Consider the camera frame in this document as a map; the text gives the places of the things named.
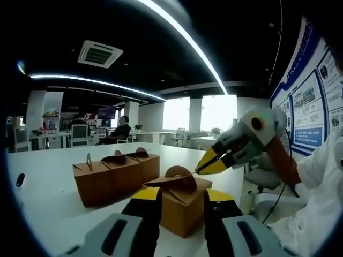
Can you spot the small black device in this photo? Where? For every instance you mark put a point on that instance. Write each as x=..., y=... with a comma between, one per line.
x=20, y=180

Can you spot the long curved ceiling light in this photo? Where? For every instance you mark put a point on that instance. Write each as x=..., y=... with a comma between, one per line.
x=193, y=45

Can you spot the grey office chair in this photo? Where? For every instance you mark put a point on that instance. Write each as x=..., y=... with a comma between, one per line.
x=264, y=176

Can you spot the distant office chair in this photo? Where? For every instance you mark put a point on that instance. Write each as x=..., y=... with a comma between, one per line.
x=179, y=135

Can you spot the small potted plant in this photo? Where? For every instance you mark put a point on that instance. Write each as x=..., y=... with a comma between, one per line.
x=138, y=127

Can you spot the white mesh office chair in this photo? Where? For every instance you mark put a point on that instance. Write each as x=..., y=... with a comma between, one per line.
x=79, y=135
x=22, y=137

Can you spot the purple display screen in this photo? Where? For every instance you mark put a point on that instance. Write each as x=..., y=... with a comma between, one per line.
x=106, y=113

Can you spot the shelf with colorful items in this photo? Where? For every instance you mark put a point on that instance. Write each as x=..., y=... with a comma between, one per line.
x=51, y=123

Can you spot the person's white shirt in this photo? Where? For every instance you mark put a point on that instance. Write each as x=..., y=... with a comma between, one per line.
x=316, y=203

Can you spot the brown paper box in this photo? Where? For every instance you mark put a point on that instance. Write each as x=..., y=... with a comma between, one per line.
x=93, y=184
x=126, y=176
x=150, y=167
x=182, y=211

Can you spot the blue white wall poster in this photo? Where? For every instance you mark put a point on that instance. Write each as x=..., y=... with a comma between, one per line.
x=308, y=107

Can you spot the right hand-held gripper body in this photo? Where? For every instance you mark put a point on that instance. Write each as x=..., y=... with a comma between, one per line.
x=268, y=125

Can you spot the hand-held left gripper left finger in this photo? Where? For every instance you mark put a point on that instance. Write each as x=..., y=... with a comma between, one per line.
x=115, y=233

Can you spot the curved ceiling light strip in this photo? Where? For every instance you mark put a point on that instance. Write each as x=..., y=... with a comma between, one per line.
x=93, y=81

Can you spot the ceiling air conditioner vent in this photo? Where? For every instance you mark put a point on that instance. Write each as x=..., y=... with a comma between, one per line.
x=99, y=54

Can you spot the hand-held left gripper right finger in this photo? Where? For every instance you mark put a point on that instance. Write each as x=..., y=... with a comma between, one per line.
x=230, y=235

